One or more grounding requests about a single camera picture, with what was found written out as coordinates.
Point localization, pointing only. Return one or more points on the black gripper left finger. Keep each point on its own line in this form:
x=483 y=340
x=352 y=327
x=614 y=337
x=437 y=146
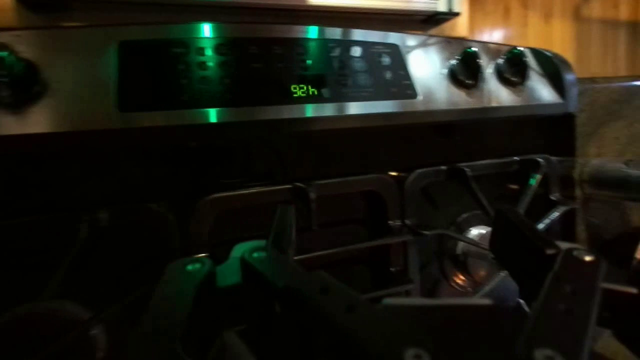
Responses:
x=192 y=293

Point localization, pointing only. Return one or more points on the black gas stove top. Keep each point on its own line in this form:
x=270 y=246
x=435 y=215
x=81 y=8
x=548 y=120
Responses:
x=81 y=86

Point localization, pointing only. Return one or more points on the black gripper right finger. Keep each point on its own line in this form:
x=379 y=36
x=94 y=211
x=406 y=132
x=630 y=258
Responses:
x=566 y=300

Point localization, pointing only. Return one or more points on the black stove knob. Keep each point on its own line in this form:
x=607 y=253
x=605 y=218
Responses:
x=16 y=81
x=513 y=67
x=467 y=69

